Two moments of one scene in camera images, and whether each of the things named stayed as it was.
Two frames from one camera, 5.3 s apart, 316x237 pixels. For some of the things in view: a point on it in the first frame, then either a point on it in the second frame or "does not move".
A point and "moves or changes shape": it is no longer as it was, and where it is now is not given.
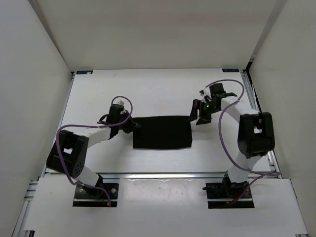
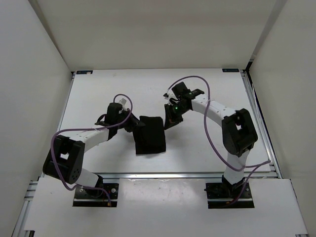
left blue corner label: [84, 72] does not move
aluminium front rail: [169, 176] does not move
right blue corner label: [230, 70] does not move
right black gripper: [197, 104] -> [169, 115]
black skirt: [164, 132] moves or changes shape
